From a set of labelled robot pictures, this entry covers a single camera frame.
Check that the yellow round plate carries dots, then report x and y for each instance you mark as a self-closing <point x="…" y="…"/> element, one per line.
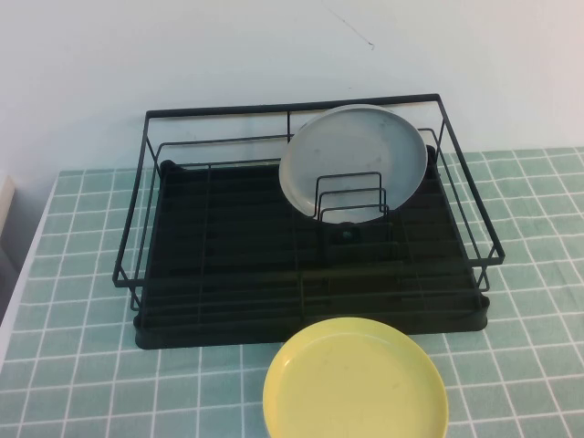
<point x="356" y="388"/>

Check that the black dish drying rack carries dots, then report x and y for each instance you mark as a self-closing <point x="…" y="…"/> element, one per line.
<point x="237" y="219"/>

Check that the grey round plate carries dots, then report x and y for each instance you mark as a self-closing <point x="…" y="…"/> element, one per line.
<point x="365" y="146"/>

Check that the green white checked tablecloth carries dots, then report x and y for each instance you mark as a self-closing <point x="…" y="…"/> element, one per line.
<point x="524" y="319"/>

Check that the beige box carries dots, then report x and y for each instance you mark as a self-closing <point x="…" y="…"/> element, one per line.
<point x="4" y="191"/>

